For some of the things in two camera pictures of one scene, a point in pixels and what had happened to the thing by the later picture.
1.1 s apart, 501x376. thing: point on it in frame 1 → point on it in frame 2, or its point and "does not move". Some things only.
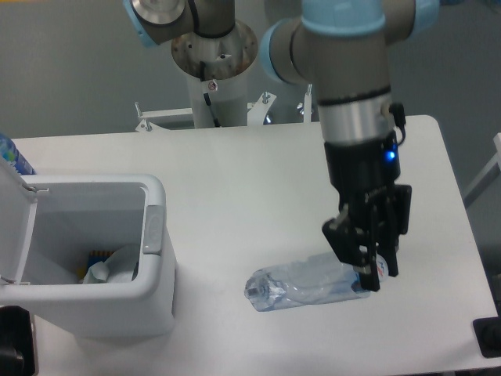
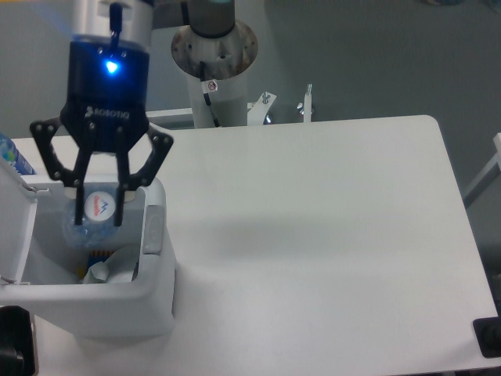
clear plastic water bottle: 315,279 → 98,229
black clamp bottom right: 488,334 does not move
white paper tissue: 118,268 does not move
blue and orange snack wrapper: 95,257 does not move
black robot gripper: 361,171 → 109,81
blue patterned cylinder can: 10,153 does not move
